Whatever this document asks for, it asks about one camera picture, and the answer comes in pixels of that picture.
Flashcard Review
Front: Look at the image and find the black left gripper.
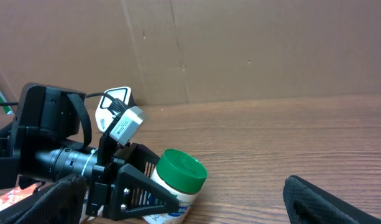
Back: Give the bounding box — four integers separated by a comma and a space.
85, 132, 179, 221

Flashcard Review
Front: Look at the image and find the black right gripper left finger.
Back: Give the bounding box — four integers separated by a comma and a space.
0, 174, 87, 224

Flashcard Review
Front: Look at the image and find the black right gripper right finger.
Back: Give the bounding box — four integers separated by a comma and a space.
283, 175, 381, 224

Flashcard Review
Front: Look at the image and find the green lid jar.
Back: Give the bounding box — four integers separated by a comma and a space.
143, 149, 208, 224

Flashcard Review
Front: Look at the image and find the small orange box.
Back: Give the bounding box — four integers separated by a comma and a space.
0, 182, 45, 212

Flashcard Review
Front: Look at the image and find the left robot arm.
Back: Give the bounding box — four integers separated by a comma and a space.
0, 83, 179, 223

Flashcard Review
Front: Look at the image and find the white barcode scanner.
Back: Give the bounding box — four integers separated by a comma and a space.
95, 86, 135, 133

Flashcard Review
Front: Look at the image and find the brown cardboard backdrop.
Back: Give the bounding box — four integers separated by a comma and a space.
0, 0, 381, 105

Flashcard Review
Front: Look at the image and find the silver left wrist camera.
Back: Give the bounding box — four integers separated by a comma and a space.
109, 106, 146, 145

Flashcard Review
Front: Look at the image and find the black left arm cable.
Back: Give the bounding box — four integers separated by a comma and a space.
0, 92, 129, 116

